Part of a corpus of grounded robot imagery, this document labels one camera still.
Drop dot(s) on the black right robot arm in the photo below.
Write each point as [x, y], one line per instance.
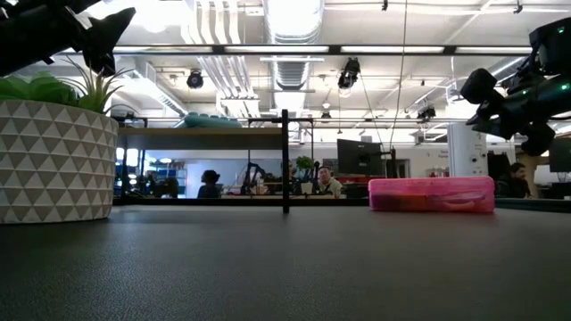
[555, 49]

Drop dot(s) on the pink translucent plastic pencil case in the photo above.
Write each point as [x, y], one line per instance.
[428, 194]

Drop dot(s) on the green artificial succulent plant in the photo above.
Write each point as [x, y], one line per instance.
[40, 89]

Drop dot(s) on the black background robot arm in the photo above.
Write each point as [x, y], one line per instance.
[250, 169]

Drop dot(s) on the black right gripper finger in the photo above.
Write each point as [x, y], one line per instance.
[538, 140]
[497, 122]

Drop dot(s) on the small potted background plant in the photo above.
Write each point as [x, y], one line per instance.
[305, 162]

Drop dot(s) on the wooden shelf black metal legs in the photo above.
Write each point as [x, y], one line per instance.
[201, 138]

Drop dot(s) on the black table mat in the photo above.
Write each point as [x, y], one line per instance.
[285, 276]

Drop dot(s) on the white triangle-patterned plant pot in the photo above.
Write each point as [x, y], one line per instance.
[53, 165]

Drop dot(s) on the black ceiling spotlight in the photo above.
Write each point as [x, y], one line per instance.
[195, 79]
[427, 112]
[349, 73]

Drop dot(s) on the black aluminium table frame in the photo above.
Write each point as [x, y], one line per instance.
[334, 49]

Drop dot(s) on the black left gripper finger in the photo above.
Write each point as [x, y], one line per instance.
[109, 40]
[82, 4]

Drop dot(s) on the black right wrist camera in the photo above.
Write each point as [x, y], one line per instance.
[479, 87]

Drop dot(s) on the black computer monitor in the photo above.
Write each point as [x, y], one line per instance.
[357, 156]
[499, 166]
[561, 158]

